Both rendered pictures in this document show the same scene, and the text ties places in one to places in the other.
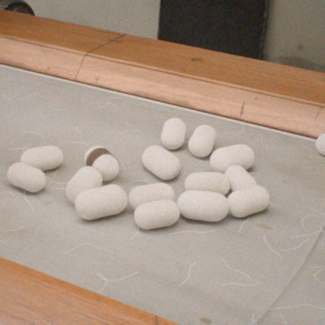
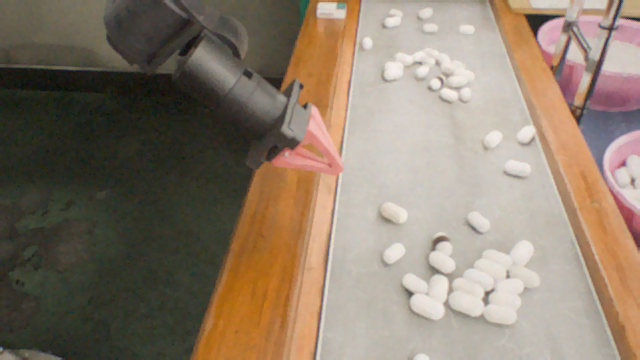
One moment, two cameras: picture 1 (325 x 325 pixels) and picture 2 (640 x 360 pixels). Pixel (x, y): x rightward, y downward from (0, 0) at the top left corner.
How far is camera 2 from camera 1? 1.25 m
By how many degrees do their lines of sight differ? 86
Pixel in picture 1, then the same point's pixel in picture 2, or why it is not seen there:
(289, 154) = (374, 56)
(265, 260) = (453, 53)
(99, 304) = (520, 55)
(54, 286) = (523, 62)
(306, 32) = not seen: outside the picture
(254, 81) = (328, 57)
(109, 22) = not seen: outside the picture
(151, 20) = not seen: outside the picture
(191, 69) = (326, 73)
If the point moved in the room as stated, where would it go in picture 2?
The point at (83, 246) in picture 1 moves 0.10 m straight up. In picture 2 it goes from (483, 79) to (494, 27)
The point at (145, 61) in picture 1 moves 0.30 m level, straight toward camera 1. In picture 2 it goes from (327, 87) to (477, 58)
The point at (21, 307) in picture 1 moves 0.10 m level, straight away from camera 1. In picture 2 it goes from (536, 64) to (497, 78)
